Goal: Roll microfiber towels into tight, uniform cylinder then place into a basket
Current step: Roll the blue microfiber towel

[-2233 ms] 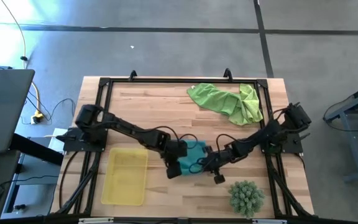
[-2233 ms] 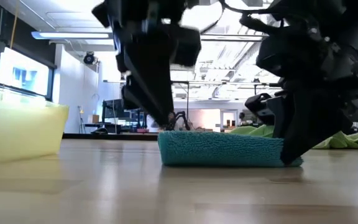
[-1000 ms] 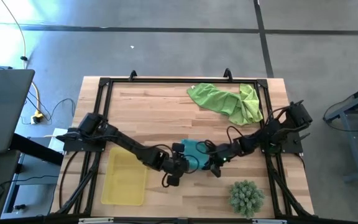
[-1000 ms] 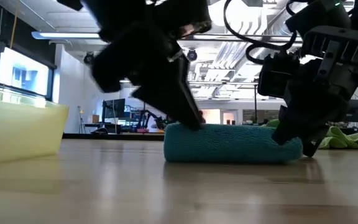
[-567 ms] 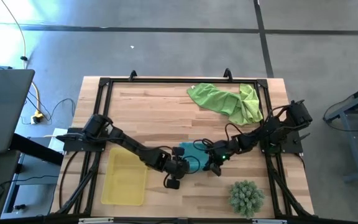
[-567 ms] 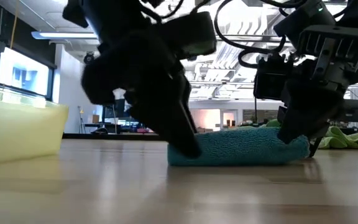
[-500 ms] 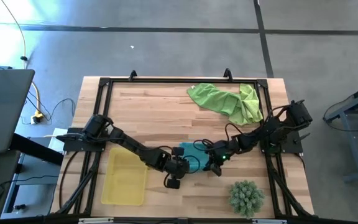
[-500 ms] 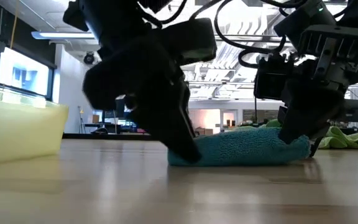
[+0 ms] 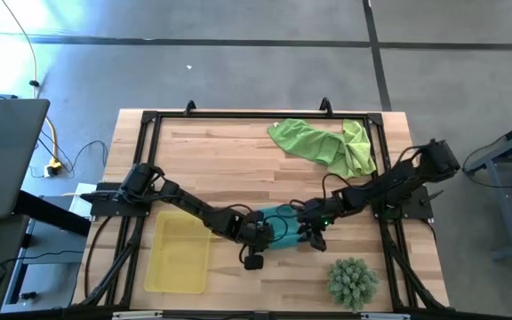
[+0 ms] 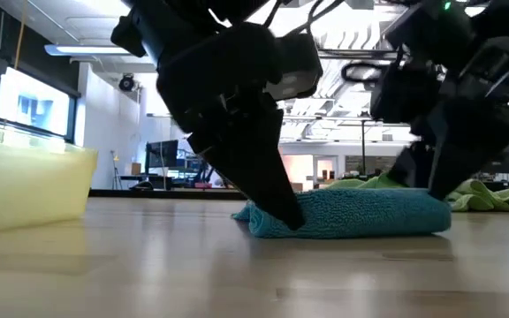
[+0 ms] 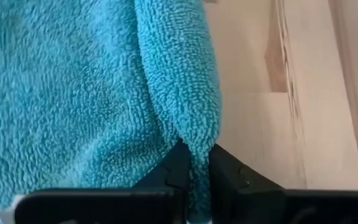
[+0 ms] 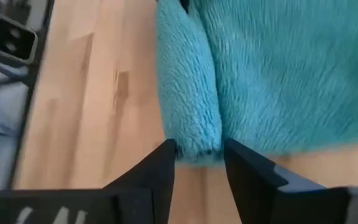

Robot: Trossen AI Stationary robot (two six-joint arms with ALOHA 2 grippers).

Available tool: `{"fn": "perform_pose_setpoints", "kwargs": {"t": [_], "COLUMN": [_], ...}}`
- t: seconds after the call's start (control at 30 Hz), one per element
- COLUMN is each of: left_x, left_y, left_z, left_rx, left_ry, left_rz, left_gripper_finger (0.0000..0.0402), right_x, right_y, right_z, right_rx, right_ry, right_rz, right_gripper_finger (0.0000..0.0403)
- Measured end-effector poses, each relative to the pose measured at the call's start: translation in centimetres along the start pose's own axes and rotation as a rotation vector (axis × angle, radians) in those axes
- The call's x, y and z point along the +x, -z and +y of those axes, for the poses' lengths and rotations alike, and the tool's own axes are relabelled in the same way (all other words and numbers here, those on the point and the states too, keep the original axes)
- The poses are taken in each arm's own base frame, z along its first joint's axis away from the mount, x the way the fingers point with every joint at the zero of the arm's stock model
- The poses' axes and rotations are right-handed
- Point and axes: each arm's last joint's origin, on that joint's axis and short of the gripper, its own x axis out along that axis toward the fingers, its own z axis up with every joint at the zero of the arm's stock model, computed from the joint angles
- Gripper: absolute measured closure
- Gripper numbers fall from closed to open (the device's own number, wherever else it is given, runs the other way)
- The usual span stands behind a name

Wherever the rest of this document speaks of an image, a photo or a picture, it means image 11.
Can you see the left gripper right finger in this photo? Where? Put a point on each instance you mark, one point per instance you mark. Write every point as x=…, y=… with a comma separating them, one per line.
x=238, y=186

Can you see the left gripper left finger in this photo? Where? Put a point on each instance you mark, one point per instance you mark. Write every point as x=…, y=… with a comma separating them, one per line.
x=174, y=174

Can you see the teal microfiber towel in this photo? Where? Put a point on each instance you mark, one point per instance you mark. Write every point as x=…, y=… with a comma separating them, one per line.
x=73, y=93

